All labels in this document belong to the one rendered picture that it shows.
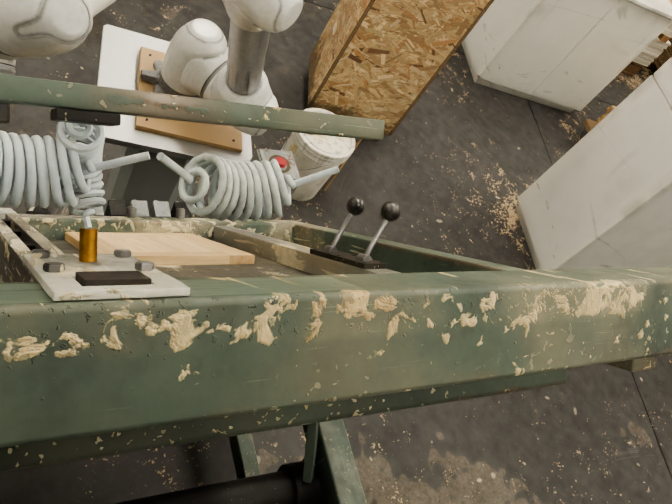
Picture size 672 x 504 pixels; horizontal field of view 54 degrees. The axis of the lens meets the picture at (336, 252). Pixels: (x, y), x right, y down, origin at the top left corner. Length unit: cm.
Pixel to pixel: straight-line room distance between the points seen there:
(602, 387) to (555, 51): 223
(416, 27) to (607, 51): 200
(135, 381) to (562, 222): 341
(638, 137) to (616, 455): 156
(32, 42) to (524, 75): 406
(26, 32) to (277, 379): 73
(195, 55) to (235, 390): 162
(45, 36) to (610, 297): 86
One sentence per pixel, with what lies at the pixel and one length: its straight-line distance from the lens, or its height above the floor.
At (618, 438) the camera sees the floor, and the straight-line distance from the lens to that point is 376.
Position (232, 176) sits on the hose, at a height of 183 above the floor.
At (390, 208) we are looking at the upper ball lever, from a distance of 121.
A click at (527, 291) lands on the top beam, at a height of 186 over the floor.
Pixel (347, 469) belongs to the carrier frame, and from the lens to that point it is 179.
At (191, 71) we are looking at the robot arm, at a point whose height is 95.
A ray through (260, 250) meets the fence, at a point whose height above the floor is 112.
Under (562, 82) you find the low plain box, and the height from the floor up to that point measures 24.
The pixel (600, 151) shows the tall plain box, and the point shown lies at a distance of 374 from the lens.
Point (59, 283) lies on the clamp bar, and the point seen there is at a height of 184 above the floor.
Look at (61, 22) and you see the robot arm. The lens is 111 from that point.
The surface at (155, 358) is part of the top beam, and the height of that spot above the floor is 184.
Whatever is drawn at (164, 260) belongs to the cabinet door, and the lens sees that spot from 135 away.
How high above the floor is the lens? 231
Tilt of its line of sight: 47 degrees down
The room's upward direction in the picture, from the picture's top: 40 degrees clockwise
